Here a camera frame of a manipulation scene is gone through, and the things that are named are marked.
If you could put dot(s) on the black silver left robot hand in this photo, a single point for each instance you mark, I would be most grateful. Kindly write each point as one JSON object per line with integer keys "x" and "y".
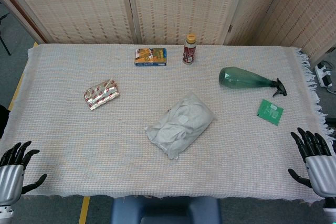
{"x": 10, "y": 179}

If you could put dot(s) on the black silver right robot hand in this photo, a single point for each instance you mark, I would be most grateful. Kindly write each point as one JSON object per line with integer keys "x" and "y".
{"x": 321, "y": 171}

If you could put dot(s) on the translucent white plastic bag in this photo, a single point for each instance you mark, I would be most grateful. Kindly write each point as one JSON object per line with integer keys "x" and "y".
{"x": 203, "y": 108}

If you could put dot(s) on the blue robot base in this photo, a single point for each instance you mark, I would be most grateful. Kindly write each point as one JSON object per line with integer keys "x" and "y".
{"x": 126, "y": 211}

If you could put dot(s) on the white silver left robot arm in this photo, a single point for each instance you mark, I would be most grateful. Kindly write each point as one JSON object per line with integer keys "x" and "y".
{"x": 5, "y": 213}

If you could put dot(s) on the person's black trouser leg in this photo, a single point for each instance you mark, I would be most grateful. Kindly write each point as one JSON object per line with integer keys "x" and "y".
{"x": 4, "y": 121}

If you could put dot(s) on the green square sachet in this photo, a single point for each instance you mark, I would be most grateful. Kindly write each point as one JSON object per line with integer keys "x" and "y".
{"x": 270, "y": 111}

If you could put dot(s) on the woven pastel tablecloth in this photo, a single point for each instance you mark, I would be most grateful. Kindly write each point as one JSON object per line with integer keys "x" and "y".
{"x": 92, "y": 142}

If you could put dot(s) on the white power strip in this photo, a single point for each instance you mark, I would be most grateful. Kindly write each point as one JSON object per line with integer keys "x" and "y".
{"x": 324, "y": 75}

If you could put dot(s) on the gold red foil packet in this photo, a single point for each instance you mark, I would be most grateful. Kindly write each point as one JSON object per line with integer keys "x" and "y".
{"x": 101, "y": 94}

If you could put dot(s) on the green spray bottle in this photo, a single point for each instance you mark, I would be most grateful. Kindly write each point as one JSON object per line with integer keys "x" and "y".
{"x": 239, "y": 78}

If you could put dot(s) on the black stand leg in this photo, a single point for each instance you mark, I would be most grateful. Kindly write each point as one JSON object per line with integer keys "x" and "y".
{"x": 4, "y": 41}

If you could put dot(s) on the red bottle with yellow cap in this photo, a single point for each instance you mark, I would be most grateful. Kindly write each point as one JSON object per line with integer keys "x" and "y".
{"x": 189, "y": 52}

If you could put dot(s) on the blue orange cardboard box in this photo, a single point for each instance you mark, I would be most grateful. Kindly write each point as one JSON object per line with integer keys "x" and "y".
{"x": 151, "y": 56}

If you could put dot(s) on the woven folding screen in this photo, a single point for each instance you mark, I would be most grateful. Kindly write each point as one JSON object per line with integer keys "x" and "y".
{"x": 170, "y": 6}

